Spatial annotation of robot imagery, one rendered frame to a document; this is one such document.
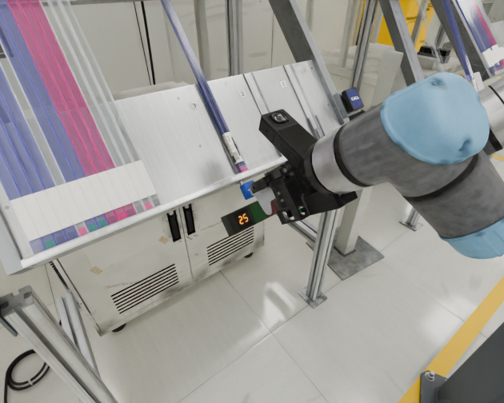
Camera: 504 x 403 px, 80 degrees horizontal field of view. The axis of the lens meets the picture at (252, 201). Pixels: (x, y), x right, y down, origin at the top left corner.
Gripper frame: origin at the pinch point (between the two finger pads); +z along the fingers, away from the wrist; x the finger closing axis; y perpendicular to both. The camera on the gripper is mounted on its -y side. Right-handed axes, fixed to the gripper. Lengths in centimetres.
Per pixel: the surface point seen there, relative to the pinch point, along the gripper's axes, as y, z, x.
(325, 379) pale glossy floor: 64, 37, 15
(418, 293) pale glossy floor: 64, 37, 69
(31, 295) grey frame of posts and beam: 1.1, 9.5, -38.0
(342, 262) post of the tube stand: 44, 56, 56
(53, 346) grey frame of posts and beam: 10.7, 18.1, -40.0
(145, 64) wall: -120, 161, 50
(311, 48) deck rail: -24.6, 1.8, 30.2
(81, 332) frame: 14, 42, -39
